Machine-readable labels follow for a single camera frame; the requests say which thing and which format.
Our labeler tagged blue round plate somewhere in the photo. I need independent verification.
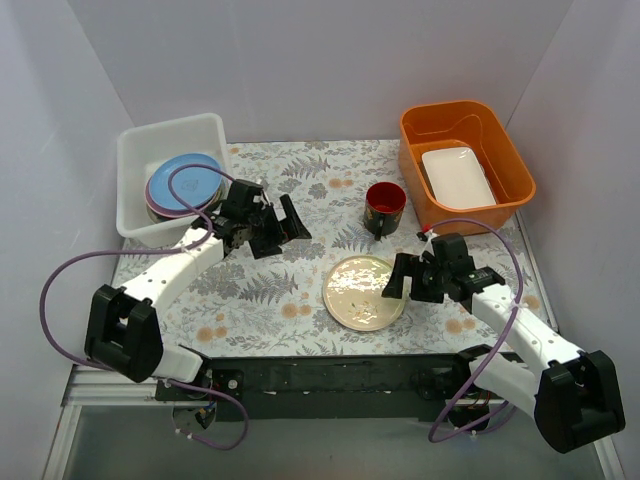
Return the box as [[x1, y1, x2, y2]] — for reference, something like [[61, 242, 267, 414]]
[[147, 153, 222, 211]]

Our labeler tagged pink round plate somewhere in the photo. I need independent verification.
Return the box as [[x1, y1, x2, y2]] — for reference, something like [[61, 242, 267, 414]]
[[145, 186, 225, 219]]

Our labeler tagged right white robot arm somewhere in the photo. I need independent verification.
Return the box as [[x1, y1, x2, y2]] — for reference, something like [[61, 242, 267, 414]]
[[382, 234, 626, 453]]

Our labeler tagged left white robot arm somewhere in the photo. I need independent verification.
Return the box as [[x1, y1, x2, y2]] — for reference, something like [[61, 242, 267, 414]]
[[84, 180, 311, 400]]

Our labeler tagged orange plastic bin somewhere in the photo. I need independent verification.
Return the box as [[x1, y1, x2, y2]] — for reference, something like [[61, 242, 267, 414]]
[[398, 100, 536, 235]]

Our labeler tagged white translucent plastic bin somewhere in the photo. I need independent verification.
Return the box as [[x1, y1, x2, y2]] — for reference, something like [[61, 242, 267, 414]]
[[116, 113, 233, 248]]

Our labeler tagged floral table mat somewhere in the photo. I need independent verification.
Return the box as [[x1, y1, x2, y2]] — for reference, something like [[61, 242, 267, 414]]
[[97, 139, 551, 359]]

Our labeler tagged red black cup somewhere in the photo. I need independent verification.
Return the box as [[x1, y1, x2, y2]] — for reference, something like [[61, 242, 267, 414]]
[[363, 182, 407, 241]]

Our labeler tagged white rectangular plate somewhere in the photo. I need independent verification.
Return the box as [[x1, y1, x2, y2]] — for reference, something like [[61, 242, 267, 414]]
[[421, 147, 496, 210]]

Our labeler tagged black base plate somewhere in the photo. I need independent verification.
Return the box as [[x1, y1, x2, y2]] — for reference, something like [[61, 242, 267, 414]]
[[89, 349, 571, 421]]

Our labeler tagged aluminium rail frame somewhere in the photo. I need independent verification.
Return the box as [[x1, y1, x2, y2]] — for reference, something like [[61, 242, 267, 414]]
[[42, 362, 626, 480]]

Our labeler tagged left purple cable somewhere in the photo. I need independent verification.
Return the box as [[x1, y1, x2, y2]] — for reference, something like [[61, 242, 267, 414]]
[[39, 167, 250, 450]]

